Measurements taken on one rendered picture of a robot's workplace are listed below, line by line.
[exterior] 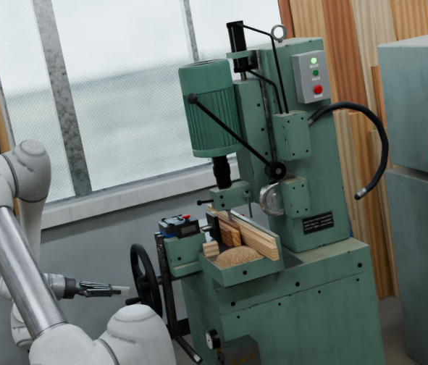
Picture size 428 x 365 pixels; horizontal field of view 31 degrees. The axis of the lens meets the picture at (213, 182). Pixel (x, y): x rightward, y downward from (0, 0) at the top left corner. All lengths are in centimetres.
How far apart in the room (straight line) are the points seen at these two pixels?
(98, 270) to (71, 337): 205
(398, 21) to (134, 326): 279
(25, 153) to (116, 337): 58
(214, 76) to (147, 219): 161
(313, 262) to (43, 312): 101
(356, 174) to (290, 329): 158
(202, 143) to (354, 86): 179
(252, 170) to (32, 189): 78
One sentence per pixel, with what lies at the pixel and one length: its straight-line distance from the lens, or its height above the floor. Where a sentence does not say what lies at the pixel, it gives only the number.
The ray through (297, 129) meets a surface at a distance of 259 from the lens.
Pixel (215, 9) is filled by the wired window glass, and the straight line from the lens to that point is 414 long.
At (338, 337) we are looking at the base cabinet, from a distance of 280.
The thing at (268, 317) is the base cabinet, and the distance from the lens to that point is 265.
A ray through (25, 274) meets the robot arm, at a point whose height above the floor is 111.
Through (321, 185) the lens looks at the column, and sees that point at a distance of 275.
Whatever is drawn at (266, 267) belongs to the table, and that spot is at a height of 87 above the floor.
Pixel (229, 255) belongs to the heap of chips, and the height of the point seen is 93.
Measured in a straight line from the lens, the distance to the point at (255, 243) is 254.
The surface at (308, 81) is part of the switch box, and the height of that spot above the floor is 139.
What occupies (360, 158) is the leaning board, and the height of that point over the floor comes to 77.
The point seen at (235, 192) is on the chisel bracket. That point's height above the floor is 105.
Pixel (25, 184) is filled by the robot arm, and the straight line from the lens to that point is 226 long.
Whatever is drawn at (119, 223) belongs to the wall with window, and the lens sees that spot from 401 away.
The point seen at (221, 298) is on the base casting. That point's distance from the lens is 257.
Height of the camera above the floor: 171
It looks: 13 degrees down
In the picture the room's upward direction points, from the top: 10 degrees counter-clockwise
